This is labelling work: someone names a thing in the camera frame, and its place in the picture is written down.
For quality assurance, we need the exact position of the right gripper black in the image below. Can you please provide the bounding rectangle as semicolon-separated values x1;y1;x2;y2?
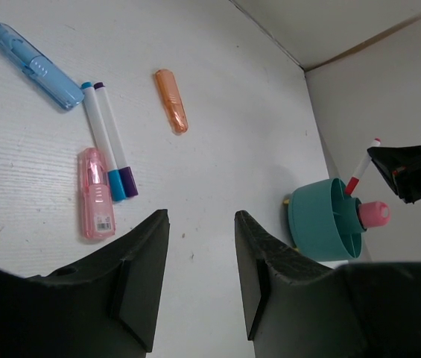
367;145;421;204

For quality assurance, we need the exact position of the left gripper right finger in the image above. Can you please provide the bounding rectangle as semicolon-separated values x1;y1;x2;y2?
235;210;421;357

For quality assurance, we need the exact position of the teal round organizer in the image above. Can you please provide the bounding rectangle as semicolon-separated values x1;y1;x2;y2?
288;178;366;262

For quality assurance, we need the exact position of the pink glue stick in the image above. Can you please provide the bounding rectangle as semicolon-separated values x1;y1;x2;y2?
357;201;390;229

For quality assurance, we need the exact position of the orange correction tape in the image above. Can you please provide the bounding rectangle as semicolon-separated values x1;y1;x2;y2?
154;69;189;134

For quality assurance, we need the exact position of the red capped marker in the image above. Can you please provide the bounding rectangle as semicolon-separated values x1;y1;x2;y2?
344;138;381;195

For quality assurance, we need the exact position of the blue capped marker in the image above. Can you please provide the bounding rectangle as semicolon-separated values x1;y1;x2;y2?
81;81;127;202

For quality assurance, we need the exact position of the purple capped marker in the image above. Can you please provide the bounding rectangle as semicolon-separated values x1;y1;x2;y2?
94;82;139;198

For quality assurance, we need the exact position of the blue correction tape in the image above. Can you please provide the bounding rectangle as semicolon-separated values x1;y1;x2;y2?
0;22;84;110

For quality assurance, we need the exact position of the pink correction tape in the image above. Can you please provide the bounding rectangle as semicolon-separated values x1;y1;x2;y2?
78;148;115;240

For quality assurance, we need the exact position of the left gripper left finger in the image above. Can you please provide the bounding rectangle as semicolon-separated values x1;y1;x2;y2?
0;210;170;357

